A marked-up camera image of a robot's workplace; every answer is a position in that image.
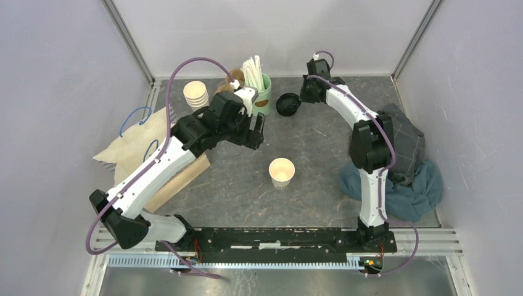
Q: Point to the teal blue cloth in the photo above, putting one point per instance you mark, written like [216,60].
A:
[408,203]

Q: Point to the checkered paper takeout bag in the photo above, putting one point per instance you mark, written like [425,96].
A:
[135,145]

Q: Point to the brown cardboard cup carrier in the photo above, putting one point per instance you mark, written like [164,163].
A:
[238,75]

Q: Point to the black spare cup lid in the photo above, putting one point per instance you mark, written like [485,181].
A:
[288,104]

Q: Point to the green straw holder cup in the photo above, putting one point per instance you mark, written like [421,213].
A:
[264,101]

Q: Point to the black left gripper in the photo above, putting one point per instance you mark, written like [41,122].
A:
[250,138]

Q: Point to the white paper coffee cup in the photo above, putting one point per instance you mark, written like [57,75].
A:
[281,171]

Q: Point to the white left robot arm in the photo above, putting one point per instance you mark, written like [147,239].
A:
[121,210]

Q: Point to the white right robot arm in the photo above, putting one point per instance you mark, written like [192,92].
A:
[371,147]

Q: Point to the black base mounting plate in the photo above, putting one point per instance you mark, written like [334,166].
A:
[281,245]

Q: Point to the white paper-wrapped straws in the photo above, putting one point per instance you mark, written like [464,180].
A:
[252,70]

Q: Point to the stack of white paper cups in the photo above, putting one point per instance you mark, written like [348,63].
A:
[196,95]

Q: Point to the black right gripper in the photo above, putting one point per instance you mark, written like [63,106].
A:
[303,95]

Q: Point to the grey checked cloth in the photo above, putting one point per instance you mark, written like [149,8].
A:
[409,146]

